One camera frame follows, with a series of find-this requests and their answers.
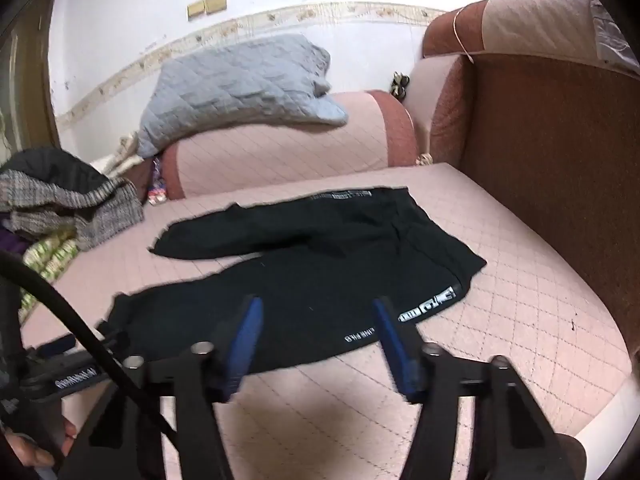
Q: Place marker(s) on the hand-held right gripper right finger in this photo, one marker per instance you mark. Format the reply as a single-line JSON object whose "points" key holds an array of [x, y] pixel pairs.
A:
{"points": [[392, 340]]}

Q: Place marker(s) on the colourful printed packet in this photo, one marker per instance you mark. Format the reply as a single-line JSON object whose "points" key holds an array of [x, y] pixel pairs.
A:
{"points": [[157, 187]]}

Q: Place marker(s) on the black garment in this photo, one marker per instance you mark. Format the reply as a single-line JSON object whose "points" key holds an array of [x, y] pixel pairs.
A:
{"points": [[50, 165]]}

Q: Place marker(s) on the silver shiny cloth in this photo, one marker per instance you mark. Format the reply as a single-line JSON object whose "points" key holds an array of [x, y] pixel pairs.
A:
{"points": [[612, 30]]}

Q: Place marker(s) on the wooden door frame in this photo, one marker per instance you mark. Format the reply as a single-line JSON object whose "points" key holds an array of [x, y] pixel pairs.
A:
{"points": [[30, 70]]}

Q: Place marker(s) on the green patterned cloth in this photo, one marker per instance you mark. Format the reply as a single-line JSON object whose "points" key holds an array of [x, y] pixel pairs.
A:
{"points": [[52, 255]]}

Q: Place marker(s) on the pink quilted sofa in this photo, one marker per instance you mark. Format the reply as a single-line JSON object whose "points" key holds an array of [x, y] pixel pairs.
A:
{"points": [[525, 160]]}

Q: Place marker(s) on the beige sofa cover tie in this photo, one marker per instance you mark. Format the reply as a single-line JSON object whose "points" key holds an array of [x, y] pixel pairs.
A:
{"points": [[424, 160]]}

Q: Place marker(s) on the grey quilted blanket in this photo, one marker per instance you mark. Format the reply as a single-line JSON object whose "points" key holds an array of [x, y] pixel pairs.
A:
{"points": [[240, 85]]}

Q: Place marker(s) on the grey checked garment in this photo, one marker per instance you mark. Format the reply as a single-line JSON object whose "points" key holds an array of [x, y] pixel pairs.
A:
{"points": [[100, 210]]}

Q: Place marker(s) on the black pants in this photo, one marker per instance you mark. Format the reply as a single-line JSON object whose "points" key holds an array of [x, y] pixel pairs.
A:
{"points": [[310, 280]]}

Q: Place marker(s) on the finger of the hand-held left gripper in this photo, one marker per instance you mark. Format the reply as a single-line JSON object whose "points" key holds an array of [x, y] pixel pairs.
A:
{"points": [[57, 346]]}

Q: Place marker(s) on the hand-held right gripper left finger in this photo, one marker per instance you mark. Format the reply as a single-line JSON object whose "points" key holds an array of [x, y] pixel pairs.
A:
{"points": [[246, 340]]}

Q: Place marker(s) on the person's left hand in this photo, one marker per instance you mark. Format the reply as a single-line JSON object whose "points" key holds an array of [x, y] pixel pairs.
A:
{"points": [[27, 452]]}

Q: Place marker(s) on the gold wall plate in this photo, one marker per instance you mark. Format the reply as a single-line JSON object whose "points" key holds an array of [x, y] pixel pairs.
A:
{"points": [[196, 9], [215, 2]]}

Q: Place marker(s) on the dark metal trinket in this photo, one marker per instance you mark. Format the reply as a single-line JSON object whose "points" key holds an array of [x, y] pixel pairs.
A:
{"points": [[399, 85]]}

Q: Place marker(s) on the cream patterned cloth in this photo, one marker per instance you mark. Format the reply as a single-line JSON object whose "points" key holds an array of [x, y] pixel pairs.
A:
{"points": [[120, 155]]}

